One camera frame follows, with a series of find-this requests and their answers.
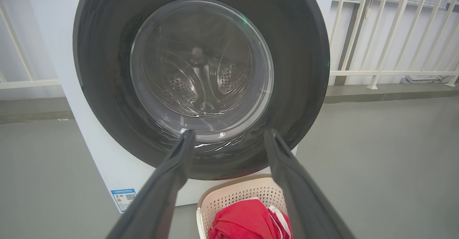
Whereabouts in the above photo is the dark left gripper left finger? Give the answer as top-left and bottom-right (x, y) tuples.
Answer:
(107, 130), (197, 239)

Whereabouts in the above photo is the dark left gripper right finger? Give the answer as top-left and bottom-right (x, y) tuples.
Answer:
(264, 129), (355, 239)

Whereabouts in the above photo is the red garment with white stripes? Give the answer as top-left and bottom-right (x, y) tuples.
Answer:
(268, 206), (293, 239)

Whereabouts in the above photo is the red garment with white collar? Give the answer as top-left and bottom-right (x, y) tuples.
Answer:
(208, 197), (278, 239)

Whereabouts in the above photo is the black round washing machine door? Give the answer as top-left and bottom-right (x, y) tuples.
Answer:
(73, 0), (330, 181)

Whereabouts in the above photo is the cream perforated laundry basket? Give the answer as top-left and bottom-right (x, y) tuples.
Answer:
(196, 173), (287, 239)

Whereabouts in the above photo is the white washing machine body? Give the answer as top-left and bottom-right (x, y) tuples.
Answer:
(23, 0), (336, 214)

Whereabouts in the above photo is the steel washing machine drum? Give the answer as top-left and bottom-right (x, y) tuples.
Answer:
(143, 28), (259, 118)

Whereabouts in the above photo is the blue energy label sticker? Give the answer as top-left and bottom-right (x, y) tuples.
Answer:
(110, 188), (137, 214)

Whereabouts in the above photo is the white metal railing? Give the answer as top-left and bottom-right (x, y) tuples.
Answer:
(328, 0), (459, 89)
(0, 4), (61, 90)

